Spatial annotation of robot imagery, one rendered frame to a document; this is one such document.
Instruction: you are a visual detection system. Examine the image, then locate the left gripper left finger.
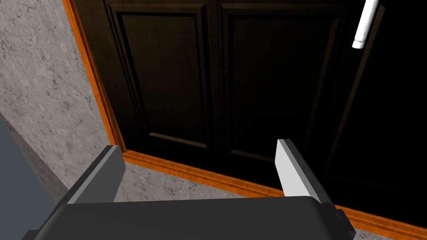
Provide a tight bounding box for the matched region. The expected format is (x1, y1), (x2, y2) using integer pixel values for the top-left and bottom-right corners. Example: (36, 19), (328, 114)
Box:
(66, 145), (127, 205)

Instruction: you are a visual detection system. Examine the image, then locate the white door handle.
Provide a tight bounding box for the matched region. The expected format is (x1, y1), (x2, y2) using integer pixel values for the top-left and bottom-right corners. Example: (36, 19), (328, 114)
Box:
(352, 0), (379, 50)

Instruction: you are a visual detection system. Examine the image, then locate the dark brown panelled door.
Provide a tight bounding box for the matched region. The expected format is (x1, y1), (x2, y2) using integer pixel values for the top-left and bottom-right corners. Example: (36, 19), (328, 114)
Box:
(70, 0), (427, 228)

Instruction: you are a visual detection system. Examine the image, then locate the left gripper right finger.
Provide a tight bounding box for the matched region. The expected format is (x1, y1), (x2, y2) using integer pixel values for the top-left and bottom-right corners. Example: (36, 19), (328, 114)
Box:
(274, 139), (331, 205)

